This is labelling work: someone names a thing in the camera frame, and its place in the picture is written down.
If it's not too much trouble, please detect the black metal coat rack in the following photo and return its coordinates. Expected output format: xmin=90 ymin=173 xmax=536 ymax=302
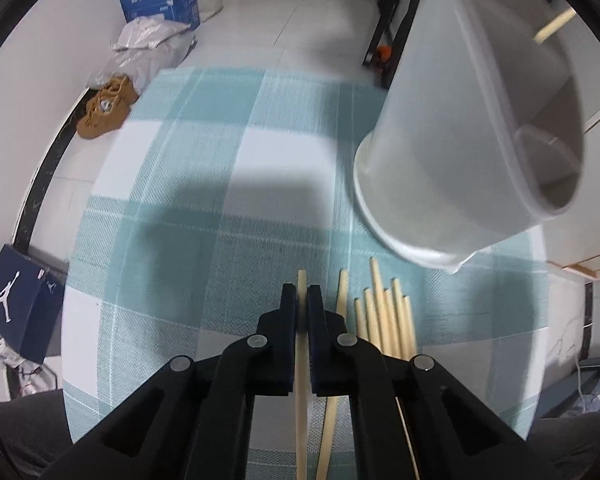
xmin=362 ymin=0 xmax=422 ymax=68

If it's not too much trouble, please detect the tan bamboo chopstick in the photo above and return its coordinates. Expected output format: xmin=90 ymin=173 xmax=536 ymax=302
xmin=297 ymin=269 xmax=309 ymax=480
xmin=533 ymin=8 xmax=577 ymax=43

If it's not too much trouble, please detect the white cable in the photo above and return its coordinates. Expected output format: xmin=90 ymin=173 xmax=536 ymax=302
xmin=550 ymin=310 xmax=597 ymax=413

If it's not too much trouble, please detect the grey plastic bag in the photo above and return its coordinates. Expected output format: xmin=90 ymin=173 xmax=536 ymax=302
xmin=87 ymin=35 xmax=197 ymax=96

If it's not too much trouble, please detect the row of wooden chopsticks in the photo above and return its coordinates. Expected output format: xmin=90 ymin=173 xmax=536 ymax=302
xmin=315 ymin=256 xmax=422 ymax=480

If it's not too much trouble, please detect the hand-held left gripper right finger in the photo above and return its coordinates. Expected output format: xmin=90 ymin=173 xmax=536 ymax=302
xmin=306 ymin=285 xmax=561 ymax=480

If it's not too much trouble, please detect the brown suede shoe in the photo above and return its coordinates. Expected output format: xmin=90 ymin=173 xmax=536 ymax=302
xmin=76 ymin=89 xmax=132 ymax=139
xmin=97 ymin=74 xmax=140 ymax=108

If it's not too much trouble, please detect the person's left leg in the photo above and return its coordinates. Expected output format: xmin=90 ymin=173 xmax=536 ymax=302
xmin=0 ymin=389 xmax=76 ymax=480

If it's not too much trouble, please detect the white plastic bag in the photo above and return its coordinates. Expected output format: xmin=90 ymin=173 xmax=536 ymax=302
xmin=113 ymin=16 xmax=192 ymax=52

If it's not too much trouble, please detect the grey plastic utensil holder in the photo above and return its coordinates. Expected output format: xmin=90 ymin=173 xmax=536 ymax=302
xmin=352 ymin=0 xmax=586 ymax=276

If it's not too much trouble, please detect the dark blue shoe box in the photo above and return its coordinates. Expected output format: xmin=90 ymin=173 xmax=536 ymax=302
xmin=0 ymin=244 xmax=66 ymax=365

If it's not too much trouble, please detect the teal plaid tablecloth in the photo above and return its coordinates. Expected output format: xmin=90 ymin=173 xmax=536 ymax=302
xmin=61 ymin=66 xmax=552 ymax=480

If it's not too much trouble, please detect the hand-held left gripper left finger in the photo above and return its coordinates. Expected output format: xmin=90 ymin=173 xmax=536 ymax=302
xmin=45 ymin=283 xmax=298 ymax=480

